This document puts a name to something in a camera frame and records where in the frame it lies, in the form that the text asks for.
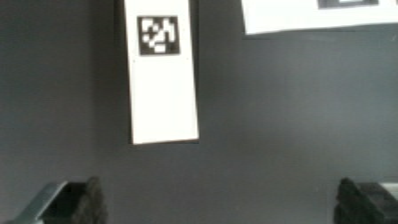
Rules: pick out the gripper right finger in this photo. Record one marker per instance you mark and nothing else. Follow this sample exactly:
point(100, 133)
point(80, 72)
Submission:
point(366, 202)

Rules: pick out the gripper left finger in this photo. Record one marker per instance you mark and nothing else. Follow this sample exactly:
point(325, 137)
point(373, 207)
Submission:
point(66, 204)

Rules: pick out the white desk leg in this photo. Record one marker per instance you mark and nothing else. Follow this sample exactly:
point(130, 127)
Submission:
point(160, 68)

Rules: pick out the marker tag sheet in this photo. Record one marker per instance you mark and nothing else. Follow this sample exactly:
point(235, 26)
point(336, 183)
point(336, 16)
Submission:
point(288, 15)

